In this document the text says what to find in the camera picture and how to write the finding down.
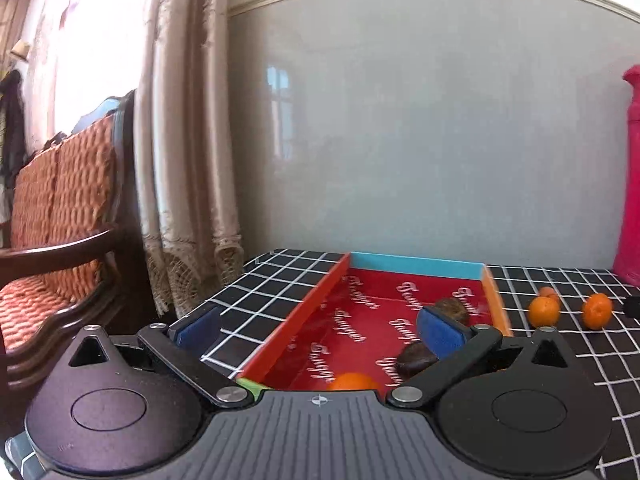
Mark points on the dark brown passion fruit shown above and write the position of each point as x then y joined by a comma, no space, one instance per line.
412,358
457,310

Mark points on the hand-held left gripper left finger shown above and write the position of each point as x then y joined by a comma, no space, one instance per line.
197,332

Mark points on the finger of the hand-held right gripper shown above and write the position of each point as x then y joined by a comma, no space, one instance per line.
633,306

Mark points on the sheer white curtain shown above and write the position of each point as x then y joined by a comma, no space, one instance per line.
100,35

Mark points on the beige hat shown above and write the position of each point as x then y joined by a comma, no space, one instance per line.
20,51

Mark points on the wooden sofa with orange cushions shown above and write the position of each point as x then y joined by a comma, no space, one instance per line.
60,200

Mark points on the pink thermos jug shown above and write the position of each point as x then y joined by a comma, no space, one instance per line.
631,185

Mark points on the red cardboard box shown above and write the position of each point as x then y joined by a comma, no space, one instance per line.
360,300

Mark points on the beige lace curtain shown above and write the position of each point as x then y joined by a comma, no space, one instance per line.
190,160

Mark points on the dark hanging clothes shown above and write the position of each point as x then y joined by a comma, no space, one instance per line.
11,145

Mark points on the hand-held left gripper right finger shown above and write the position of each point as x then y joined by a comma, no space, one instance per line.
440,332

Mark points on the orange tangerine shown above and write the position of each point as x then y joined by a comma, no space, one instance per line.
352,383
597,311
544,311
550,292

